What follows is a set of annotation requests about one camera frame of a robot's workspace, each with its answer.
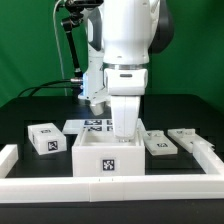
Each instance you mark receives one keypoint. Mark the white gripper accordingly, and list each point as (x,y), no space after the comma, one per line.
(125,111)

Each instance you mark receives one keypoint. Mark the white cabinet door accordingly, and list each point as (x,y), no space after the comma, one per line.
(186,137)
(158,144)

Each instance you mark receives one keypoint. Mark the white cabinet body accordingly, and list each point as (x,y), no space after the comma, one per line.
(99,153)

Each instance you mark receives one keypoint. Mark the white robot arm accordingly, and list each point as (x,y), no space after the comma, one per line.
(121,34)

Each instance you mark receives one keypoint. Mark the white small tagged box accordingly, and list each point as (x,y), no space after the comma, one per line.
(47,138)

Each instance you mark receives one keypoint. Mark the white flat tag base plate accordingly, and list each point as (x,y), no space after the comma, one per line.
(75,126)

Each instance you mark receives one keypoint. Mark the white U-shaped fence wall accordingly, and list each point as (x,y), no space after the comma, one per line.
(208,185)

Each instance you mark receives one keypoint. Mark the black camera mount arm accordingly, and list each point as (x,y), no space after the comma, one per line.
(76,10)

